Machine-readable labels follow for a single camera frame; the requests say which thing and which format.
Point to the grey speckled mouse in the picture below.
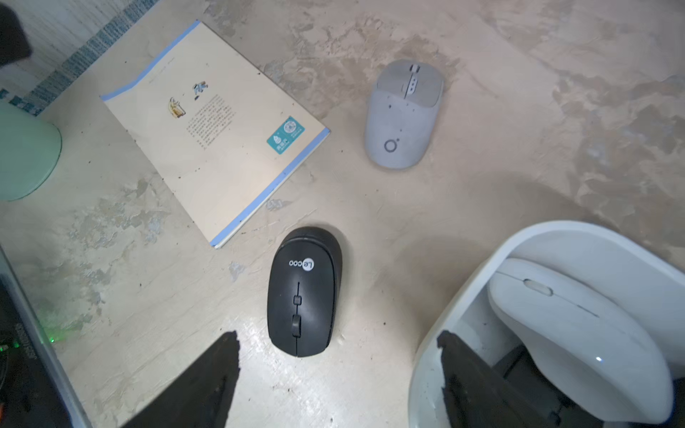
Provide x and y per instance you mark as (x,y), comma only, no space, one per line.
(402,113)

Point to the cream booklet with blue edge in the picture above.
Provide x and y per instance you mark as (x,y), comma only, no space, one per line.
(221,134)

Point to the white plastic storage box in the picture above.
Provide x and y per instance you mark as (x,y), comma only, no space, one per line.
(647,287)

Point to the black wireless mouse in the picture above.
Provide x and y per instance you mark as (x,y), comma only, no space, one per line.
(304,287)

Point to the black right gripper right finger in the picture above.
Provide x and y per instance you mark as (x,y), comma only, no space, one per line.
(475,396)

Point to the white wireless mouse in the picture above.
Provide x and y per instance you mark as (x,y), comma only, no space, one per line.
(584,344)

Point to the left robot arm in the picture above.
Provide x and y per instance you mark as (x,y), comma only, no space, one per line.
(14,44)

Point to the green pencil cup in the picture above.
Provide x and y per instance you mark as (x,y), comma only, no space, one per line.
(30,150)

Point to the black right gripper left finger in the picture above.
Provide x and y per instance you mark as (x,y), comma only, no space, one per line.
(202,395)

